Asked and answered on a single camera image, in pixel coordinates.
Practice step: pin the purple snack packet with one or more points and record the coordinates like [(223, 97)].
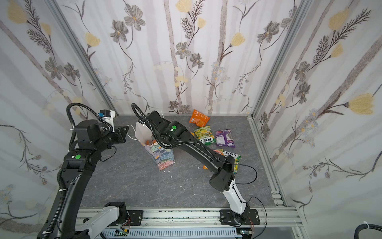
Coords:
[(224, 138)]

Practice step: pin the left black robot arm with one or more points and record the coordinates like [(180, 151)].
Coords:
[(92, 134)]

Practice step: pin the white slotted cable duct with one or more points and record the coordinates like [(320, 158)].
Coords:
[(175, 233)]

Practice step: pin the white paper bag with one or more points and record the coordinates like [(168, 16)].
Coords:
[(162, 157)]

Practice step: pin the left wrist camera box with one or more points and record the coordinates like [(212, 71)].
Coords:
[(108, 116)]

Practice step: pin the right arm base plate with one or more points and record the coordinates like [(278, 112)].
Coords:
[(230, 218)]

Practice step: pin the small orange snack packet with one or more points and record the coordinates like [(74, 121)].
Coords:
[(199, 119)]

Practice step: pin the green Fox's candy bag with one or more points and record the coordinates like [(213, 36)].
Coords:
[(205, 135)]

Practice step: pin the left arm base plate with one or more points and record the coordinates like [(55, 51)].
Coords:
[(134, 217)]

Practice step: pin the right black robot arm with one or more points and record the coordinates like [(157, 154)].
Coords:
[(172, 134)]

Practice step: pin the pink Fox's fruits bag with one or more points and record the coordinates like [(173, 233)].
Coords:
[(219, 151)]

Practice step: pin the lime Fox's candy bag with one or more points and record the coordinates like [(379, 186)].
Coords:
[(236, 158)]

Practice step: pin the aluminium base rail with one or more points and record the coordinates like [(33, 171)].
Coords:
[(182, 207)]

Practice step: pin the orange pink Fox's bag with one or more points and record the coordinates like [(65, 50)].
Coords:
[(150, 142)]

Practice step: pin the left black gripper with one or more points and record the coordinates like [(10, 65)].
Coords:
[(121, 133)]

